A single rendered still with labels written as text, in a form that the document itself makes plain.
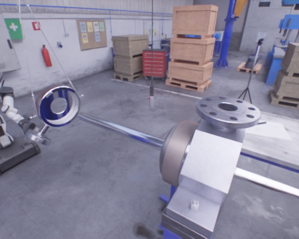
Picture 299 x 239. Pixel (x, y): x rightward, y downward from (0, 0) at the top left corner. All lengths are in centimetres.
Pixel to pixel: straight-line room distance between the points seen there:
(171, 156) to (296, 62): 436
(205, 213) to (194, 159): 20
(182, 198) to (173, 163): 16
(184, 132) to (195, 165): 19
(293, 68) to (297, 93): 58
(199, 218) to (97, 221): 144
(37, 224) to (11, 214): 36
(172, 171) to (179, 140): 15
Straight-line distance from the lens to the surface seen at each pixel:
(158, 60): 563
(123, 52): 580
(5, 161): 292
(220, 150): 75
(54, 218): 222
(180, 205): 76
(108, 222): 202
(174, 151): 83
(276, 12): 1392
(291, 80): 497
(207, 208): 77
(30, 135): 163
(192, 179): 75
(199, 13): 499
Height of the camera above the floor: 173
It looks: 30 degrees down
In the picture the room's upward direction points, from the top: straight up
